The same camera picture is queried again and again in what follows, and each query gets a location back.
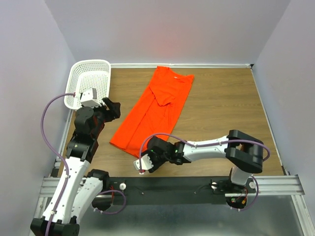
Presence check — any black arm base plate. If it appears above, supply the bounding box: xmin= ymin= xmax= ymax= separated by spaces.
xmin=81 ymin=176 xmax=256 ymax=206

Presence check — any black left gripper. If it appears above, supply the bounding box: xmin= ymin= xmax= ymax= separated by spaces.
xmin=87 ymin=97 xmax=121 ymax=139

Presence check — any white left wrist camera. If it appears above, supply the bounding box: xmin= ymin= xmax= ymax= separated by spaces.
xmin=74 ymin=88 xmax=101 ymax=108

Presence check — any white perforated plastic basket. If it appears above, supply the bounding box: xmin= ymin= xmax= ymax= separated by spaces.
xmin=64 ymin=59 xmax=111 ymax=110

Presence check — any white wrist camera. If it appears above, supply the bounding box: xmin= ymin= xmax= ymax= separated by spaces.
xmin=74 ymin=88 xmax=101 ymax=108
xmin=133 ymin=154 xmax=153 ymax=175

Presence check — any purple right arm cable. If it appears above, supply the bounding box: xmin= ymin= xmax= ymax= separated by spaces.
xmin=139 ymin=133 xmax=271 ymax=212

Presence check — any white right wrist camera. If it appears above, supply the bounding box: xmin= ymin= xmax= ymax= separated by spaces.
xmin=133 ymin=154 xmax=153 ymax=175

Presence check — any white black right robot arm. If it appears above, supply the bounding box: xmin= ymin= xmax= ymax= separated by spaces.
xmin=135 ymin=130 xmax=270 ymax=193

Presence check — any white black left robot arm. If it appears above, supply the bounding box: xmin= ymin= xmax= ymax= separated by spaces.
xmin=31 ymin=97 xmax=121 ymax=236

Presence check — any orange t shirt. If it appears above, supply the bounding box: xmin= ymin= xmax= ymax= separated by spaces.
xmin=110 ymin=66 xmax=194 ymax=158

